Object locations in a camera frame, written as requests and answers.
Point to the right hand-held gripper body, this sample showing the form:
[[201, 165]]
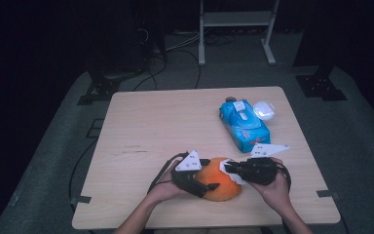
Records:
[[259, 172]]

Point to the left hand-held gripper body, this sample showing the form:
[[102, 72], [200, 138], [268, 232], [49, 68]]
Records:
[[186, 180]]

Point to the orange plush toy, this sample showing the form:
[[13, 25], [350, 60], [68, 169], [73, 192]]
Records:
[[216, 185]]

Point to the white wet wipe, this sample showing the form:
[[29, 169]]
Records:
[[237, 179]]

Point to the blue wet wipe pack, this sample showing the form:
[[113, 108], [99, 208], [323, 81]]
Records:
[[245, 128]]

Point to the person's left hand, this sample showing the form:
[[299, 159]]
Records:
[[164, 191]]

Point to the person's right hand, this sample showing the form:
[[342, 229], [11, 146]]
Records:
[[279, 193]]

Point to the white round lid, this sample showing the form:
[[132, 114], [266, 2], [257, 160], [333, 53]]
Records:
[[264, 110]]

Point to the small dark round object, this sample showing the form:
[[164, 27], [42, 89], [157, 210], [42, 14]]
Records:
[[230, 98]]

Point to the black tape strip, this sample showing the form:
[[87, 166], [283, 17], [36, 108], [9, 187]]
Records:
[[327, 193], [80, 199]]

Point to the black stand base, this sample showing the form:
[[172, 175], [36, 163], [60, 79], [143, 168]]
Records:
[[319, 86], [102, 89]]

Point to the white metal stand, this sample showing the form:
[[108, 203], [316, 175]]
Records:
[[237, 19]]

